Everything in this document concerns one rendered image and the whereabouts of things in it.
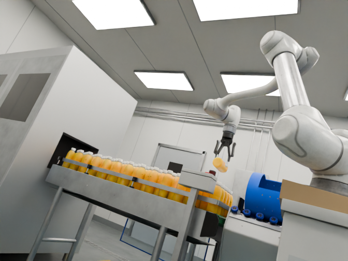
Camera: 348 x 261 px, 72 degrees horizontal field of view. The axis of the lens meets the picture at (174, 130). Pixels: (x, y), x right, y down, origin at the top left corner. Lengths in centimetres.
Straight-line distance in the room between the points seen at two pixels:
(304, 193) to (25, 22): 496
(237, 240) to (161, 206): 50
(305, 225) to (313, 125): 33
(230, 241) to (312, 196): 72
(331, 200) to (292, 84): 48
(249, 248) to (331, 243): 67
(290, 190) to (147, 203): 101
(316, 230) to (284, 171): 424
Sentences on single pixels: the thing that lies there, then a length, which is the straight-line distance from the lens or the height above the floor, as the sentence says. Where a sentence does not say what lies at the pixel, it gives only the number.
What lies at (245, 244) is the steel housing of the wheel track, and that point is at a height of 79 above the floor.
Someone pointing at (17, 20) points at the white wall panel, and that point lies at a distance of 518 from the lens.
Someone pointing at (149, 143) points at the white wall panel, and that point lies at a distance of 617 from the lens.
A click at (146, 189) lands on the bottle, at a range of 177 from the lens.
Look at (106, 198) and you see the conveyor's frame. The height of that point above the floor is 78.
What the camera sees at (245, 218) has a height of 93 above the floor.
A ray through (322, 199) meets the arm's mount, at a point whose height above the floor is 103.
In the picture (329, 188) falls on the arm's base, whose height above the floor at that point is 108.
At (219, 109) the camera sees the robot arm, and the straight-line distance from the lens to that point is 163.
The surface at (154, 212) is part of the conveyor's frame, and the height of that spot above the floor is 79.
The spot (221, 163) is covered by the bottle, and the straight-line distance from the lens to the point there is 158.
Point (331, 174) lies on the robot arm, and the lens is 107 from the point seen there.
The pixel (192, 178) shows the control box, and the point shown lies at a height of 105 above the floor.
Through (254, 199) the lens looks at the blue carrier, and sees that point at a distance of 156.
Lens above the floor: 85
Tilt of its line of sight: 17 degrees up
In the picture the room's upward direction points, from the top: 18 degrees clockwise
